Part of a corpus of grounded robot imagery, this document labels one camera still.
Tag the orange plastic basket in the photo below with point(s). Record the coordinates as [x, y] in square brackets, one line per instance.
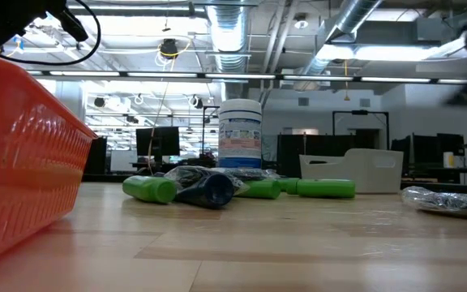
[22, 162]

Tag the grey plastic bin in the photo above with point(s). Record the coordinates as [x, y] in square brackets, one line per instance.
[371, 170]

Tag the black monitor with stand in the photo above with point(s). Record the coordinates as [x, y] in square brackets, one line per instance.
[157, 141]

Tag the black desk monitor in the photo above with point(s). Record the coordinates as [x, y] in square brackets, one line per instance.
[450, 144]
[401, 150]
[424, 150]

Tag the silver spiral ceiling duct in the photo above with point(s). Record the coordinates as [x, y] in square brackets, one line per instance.
[229, 32]

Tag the silver slanted ceiling duct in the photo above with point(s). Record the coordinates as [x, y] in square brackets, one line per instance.
[351, 16]

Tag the black rack frame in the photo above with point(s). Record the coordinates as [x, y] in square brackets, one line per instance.
[359, 112]

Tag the dark blue toiletry tube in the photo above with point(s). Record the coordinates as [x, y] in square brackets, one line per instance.
[209, 192]

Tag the white ceiling sensor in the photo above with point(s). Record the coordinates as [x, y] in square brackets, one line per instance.
[301, 23]

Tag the green travel bottle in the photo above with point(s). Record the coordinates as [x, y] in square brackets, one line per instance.
[326, 188]
[264, 189]
[148, 189]

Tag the black overhead light bar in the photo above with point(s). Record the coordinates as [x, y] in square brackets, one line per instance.
[237, 76]

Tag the white wipes canister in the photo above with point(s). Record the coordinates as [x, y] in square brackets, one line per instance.
[239, 134]

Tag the black pole stand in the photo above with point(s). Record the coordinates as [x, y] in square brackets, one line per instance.
[203, 130]

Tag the black tall cabinet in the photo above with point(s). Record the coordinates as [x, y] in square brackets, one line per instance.
[95, 156]

